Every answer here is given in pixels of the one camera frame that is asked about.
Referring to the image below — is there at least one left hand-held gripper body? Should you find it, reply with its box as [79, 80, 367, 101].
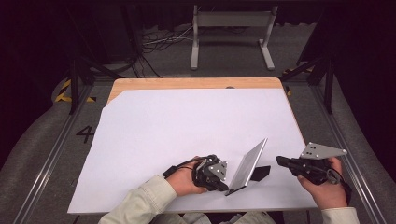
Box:
[191, 154, 229, 191]

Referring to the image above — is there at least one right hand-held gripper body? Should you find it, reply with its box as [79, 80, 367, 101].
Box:
[292, 142, 348, 187]

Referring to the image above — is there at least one person's left hand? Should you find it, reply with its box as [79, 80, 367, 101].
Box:
[169, 155, 209, 198]

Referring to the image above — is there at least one person's right hand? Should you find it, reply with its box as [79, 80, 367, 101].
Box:
[296, 157, 348, 210]

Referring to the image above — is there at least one white table cover sheet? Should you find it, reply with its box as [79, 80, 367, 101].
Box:
[66, 88, 318, 216]

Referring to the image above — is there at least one black metal stand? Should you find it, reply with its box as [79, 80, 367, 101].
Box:
[65, 0, 125, 116]
[280, 46, 336, 116]

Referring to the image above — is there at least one white metal floor stand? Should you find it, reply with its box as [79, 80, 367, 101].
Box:
[190, 4, 279, 71]

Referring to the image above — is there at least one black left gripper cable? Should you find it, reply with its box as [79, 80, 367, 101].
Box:
[162, 158, 206, 179]

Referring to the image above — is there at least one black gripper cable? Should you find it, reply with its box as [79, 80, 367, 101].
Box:
[326, 167, 353, 205]
[162, 158, 206, 179]

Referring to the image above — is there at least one aluminium floor rail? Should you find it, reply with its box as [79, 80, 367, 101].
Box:
[11, 83, 95, 224]
[310, 83, 389, 224]

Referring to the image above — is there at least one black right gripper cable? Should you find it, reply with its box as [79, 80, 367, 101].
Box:
[326, 167, 353, 205]

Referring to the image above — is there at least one bundle of floor cables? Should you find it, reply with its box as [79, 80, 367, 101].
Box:
[130, 24, 195, 78]

